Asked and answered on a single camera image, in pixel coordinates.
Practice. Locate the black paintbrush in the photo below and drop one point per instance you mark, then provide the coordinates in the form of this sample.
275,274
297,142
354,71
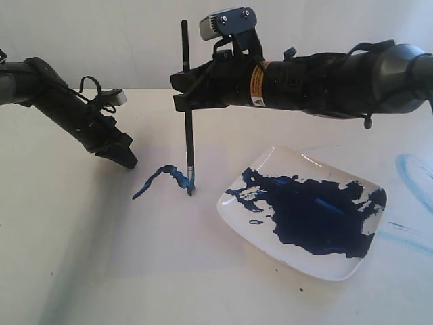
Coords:
188,114

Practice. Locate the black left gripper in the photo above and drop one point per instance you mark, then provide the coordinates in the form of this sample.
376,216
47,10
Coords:
79,114

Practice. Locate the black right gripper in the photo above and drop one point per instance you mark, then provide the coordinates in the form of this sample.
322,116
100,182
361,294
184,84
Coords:
250,81

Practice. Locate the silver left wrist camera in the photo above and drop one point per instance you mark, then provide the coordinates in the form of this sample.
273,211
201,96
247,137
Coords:
113,97

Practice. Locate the white square paint plate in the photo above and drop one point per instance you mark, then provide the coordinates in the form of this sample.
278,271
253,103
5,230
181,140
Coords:
307,214

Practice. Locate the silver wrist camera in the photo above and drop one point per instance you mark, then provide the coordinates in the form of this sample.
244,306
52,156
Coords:
113,97
227,22

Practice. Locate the white sheet of paper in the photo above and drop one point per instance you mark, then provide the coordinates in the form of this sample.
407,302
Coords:
165,230

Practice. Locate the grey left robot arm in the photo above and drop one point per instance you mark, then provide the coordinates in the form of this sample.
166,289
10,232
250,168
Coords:
20,83

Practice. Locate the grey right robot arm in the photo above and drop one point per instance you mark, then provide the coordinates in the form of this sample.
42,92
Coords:
372,78

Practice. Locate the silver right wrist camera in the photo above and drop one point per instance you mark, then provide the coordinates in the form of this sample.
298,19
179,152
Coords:
227,22

